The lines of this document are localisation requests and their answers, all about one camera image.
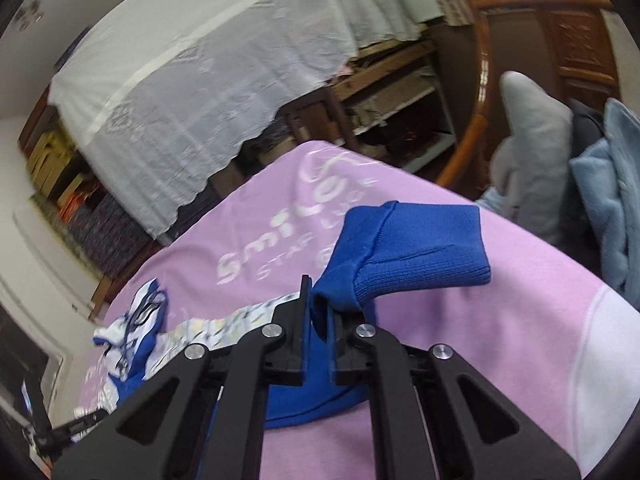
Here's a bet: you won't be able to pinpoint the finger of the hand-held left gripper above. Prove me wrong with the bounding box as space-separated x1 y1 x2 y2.
49 408 109 445

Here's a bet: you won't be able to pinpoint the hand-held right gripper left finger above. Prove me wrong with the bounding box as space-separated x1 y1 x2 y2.
50 275 314 480

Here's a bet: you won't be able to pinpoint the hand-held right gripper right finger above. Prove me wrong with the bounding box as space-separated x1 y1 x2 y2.
326 304 572 480

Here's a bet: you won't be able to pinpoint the blue red white knit sweater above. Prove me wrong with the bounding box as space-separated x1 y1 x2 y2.
92 201 493 431

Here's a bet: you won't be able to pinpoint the striped yellow grey cloth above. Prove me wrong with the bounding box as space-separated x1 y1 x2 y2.
167 294 302 358

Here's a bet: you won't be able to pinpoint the white framed window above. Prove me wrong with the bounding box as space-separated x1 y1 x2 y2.
0 305 67 413

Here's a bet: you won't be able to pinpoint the pink printed blanket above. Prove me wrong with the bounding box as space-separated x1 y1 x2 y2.
75 140 628 480

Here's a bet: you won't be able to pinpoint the dark patterned boxes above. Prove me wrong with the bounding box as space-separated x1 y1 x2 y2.
64 194 157 282

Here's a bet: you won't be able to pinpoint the dark wooden chair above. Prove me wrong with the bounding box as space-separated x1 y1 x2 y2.
284 87 362 157

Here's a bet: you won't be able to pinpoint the yellow boxes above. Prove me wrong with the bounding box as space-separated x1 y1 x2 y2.
25 129 77 197

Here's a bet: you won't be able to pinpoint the white lace cloth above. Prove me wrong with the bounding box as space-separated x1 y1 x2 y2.
47 0 441 246

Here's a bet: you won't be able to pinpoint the grey pillow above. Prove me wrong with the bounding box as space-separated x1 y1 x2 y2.
487 71 574 247

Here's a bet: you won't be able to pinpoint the wooden storage shelf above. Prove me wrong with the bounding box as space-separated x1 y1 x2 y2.
20 35 458 321

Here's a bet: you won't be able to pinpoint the light blue fleece blanket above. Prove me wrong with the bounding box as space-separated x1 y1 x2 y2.
475 97 640 307

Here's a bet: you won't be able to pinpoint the dark grey cloth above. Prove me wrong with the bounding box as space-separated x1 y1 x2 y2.
567 100 607 162

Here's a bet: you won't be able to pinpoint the wooden armchair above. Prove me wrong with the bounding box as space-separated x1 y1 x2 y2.
435 0 622 201

